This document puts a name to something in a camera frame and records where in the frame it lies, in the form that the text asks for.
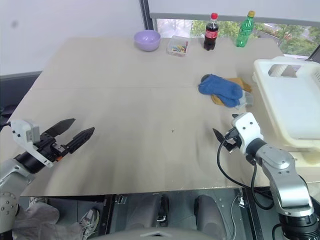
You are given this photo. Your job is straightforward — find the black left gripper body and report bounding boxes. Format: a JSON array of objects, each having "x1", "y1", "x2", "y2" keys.
[{"x1": 37, "y1": 132, "x2": 73, "y2": 163}]

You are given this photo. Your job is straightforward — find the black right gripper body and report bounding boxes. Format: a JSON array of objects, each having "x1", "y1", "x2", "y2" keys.
[{"x1": 221, "y1": 127, "x2": 245, "y2": 154}]

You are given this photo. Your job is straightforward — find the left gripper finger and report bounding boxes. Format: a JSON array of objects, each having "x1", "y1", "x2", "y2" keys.
[
  {"x1": 44, "y1": 118, "x2": 76, "y2": 138},
  {"x1": 65, "y1": 126, "x2": 96, "y2": 155}
]

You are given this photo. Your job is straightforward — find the clear box with coloured clips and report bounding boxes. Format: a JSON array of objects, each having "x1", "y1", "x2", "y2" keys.
[{"x1": 166, "y1": 35, "x2": 190, "y2": 57}]

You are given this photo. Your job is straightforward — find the blue cloth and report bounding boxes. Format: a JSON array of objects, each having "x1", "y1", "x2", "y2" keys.
[{"x1": 198, "y1": 74, "x2": 244, "y2": 109}]

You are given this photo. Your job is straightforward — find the yellow cloth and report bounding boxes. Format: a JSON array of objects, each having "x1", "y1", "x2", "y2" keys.
[{"x1": 211, "y1": 77, "x2": 252, "y2": 105}]

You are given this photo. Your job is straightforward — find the grey white sneaker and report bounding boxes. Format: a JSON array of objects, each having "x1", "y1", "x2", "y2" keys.
[
  {"x1": 29, "y1": 196, "x2": 49, "y2": 205},
  {"x1": 79, "y1": 207, "x2": 101, "y2": 240}
]

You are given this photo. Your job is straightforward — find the dark grey cabinet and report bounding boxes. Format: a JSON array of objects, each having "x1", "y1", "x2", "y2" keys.
[{"x1": 0, "y1": 70, "x2": 44, "y2": 120}]

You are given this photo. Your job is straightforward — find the white plastic basket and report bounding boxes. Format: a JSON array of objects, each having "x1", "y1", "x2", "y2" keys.
[{"x1": 252, "y1": 56, "x2": 320, "y2": 149}]

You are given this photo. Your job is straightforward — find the grey trouser leg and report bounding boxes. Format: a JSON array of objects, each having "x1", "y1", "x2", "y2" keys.
[{"x1": 11, "y1": 201, "x2": 85, "y2": 240}]

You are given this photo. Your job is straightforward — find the cola bottle with red cap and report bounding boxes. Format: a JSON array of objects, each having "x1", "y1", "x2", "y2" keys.
[{"x1": 203, "y1": 12, "x2": 219, "y2": 52}]

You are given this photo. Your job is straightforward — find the green bottle with yellow cap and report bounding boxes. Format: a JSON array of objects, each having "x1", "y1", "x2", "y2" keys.
[{"x1": 235, "y1": 10, "x2": 256, "y2": 48}]

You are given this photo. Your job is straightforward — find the white window blind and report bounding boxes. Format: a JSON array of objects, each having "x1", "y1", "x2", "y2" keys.
[{"x1": 149, "y1": 0, "x2": 320, "y2": 25}]

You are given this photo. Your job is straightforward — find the grey robot torso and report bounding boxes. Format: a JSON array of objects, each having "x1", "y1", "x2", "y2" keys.
[{"x1": 98, "y1": 226, "x2": 227, "y2": 240}]

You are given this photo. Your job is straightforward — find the purple bowl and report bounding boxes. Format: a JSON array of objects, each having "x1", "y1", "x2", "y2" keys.
[{"x1": 133, "y1": 30, "x2": 161, "y2": 52}]

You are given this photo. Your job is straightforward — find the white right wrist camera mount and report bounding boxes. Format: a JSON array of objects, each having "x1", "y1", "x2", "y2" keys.
[{"x1": 231, "y1": 112, "x2": 265, "y2": 154}]

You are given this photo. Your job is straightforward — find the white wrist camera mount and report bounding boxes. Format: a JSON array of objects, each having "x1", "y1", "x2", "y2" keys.
[
  {"x1": 9, "y1": 119, "x2": 55, "y2": 168},
  {"x1": 231, "y1": 112, "x2": 265, "y2": 154}
]

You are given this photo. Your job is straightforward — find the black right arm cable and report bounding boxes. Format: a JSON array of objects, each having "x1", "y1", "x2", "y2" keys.
[{"x1": 216, "y1": 127, "x2": 275, "y2": 211}]

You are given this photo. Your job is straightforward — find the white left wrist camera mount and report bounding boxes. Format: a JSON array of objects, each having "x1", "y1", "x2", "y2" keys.
[{"x1": 9, "y1": 119, "x2": 55, "y2": 168}]

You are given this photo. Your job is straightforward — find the black table frame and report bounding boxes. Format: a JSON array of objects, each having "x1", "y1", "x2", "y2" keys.
[{"x1": 239, "y1": 186, "x2": 263, "y2": 240}]

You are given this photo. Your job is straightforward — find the thin white cable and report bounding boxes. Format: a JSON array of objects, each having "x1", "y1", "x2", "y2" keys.
[{"x1": 229, "y1": 194, "x2": 245, "y2": 240}]

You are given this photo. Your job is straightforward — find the dark window frame post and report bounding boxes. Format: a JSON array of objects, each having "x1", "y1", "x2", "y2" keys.
[{"x1": 139, "y1": 0, "x2": 158, "y2": 39}]

